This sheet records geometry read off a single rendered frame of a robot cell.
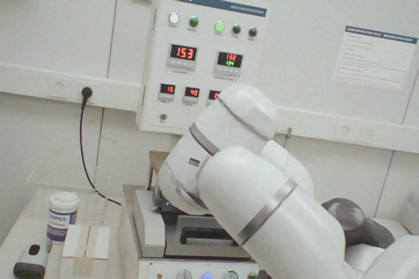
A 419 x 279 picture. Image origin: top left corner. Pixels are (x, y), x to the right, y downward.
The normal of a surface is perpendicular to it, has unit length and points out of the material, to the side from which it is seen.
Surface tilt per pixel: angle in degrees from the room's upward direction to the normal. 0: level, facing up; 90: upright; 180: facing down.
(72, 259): 86
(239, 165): 48
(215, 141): 81
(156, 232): 40
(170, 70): 90
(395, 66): 90
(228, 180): 70
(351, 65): 90
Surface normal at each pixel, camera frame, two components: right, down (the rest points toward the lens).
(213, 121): -0.53, -0.33
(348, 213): 0.16, -0.69
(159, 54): 0.24, 0.30
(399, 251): -0.47, -0.87
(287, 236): -0.29, 0.00
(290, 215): 0.15, -0.43
